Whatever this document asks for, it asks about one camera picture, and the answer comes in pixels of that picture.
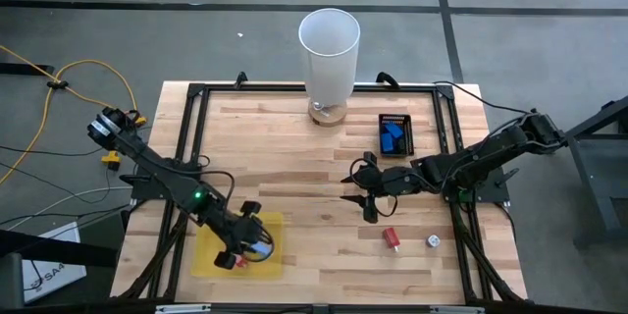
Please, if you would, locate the round wooden lamp base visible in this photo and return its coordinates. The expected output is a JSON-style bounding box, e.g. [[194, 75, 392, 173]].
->
[[307, 99, 348, 128]]

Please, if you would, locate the grey metal stand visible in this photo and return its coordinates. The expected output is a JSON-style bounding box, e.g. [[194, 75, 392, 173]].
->
[[544, 95, 628, 246]]

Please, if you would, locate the black plastic mesh basket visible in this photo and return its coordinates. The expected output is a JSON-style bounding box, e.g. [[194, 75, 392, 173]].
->
[[377, 113, 416, 158]]

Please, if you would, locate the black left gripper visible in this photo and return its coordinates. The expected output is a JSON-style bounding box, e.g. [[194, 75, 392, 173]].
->
[[207, 200, 271, 271]]

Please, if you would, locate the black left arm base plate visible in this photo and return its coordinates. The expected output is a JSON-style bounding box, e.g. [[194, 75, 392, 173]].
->
[[131, 159, 202, 202]]

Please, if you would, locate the yellow extension cable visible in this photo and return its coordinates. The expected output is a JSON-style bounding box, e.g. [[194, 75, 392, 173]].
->
[[0, 42, 148, 187]]

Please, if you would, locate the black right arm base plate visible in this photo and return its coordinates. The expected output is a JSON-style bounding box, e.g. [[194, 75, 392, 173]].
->
[[440, 164, 511, 203]]

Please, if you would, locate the white printed box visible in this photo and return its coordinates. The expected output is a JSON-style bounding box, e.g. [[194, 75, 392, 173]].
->
[[20, 221, 88, 304]]

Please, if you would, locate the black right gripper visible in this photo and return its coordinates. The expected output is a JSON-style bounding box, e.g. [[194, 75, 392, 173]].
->
[[339, 151, 426, 225]]

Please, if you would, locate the white cylindrical lamp shade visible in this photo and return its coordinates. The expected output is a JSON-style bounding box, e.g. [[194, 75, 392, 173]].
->
[[297, 7, 362, 109]]

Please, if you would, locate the lavender cube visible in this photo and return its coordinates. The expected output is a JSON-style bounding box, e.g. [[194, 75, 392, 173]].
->
[[248, 242, 274, 259]]

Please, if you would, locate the black floor bar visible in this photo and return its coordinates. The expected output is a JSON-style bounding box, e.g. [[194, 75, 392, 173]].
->
[[0, 62, 54, 76]]

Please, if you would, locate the silver rail bracket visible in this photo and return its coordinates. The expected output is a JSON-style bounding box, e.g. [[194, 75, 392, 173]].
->
[[429, 305, 487, 314], [154, 303, 212, 314]]

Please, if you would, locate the yellow translucent plastic bin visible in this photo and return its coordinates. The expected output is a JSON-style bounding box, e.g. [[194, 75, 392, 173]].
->
[[190, 209, 286, 279]]

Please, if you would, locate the black beam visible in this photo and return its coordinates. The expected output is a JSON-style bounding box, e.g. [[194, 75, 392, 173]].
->
[[0, 228, 119, 269]]

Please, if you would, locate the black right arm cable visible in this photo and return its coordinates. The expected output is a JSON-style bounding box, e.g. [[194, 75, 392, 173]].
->
[[431, 79, 534, 117]]

